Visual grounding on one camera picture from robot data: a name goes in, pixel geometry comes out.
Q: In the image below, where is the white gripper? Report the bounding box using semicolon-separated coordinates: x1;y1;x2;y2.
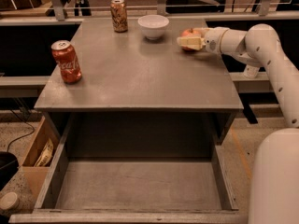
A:
177;27;228;54

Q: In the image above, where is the red apple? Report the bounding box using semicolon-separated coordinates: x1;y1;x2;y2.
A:
180;28;201;51

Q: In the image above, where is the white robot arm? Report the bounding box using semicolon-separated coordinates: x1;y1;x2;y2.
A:
177;24;299;224

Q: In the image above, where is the brown patterned drink can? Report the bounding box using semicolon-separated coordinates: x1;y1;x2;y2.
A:
110;0;128;33

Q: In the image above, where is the red coke can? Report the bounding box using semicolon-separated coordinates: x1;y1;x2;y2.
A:
51;40;82;84

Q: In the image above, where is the white ceramic bowl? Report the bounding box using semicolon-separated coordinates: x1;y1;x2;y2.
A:
137;15;169;40

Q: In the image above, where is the clear plastic bottle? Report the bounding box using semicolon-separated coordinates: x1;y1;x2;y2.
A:
243;64;260;78

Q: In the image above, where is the grey open drawer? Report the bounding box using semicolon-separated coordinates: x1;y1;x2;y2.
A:
10;112;249;224

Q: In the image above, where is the yellow snack bag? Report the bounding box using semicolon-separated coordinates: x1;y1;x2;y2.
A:
35;138;54;167

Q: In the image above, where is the wooden box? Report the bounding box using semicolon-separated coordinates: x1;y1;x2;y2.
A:
21;118;60;200

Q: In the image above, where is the black round bin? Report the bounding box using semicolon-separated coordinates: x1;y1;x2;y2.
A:
0;151;19;190

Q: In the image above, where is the white lidded jar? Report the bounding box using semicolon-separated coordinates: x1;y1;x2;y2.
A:
0;191;21;215

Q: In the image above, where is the black cable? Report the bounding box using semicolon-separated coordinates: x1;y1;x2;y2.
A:
6;109;36;154

